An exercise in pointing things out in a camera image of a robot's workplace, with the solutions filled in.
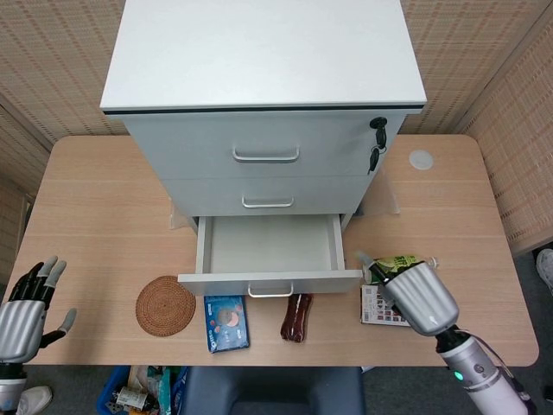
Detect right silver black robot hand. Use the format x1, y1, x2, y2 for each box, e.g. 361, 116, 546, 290
353, 249, 460, 336

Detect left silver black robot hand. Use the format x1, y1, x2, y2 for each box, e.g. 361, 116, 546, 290
0, 254, 79, 364

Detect green label drink bottle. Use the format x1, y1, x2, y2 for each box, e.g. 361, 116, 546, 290
361, 254, 441, 283

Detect small silver drawer handle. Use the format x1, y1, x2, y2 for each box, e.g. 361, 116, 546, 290
246, 282, 296, 299

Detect medium white cabinet drawer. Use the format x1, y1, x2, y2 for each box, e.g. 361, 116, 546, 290
162, 174, 375, 217

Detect large white cabinet drawer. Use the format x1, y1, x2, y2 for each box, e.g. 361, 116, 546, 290
124, 112, 408, 181

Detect white drawer cabinet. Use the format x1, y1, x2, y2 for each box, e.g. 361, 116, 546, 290
99, 0, 428, 230

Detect colourful patterned card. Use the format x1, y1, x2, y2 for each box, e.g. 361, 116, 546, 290
359, 283, 412, 326

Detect white shoe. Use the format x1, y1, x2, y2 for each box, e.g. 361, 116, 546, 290
535, 248, 553, 291
16, 385, 54, 415

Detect blue plastic bin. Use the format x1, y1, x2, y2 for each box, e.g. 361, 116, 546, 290
95, 366, 189, 415

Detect white packet in bin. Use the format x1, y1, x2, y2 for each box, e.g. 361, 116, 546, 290
115, 386, 146, 410

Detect cola bottle with red label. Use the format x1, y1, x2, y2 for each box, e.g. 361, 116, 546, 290
279, 292, 315, 344

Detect round woven rattan coaster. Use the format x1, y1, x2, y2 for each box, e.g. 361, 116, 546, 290
135, 275, 197, 336

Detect black hanging key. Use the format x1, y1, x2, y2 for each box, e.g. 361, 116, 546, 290
366, 145, 387, 176

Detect teal package in bin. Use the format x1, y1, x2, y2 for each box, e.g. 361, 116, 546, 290
146, 367, 175, 415

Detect dark blue chair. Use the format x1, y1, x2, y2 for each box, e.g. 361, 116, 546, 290
183, 366, 366, 415

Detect black key in lock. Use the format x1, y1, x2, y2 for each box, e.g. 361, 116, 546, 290
369, 116, 389, 149

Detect blue Oreo cookie package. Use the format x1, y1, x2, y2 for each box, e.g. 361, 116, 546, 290
203, 294, 251, 354

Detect round grey cable grommet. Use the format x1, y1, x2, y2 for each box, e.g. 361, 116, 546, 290
408, 149, 435, 170

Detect medium silver drawer handle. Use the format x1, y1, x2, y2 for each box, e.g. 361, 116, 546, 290
241, 194, 296, 209

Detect large silver drawer handle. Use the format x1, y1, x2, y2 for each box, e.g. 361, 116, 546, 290
232, 144, 302, 164

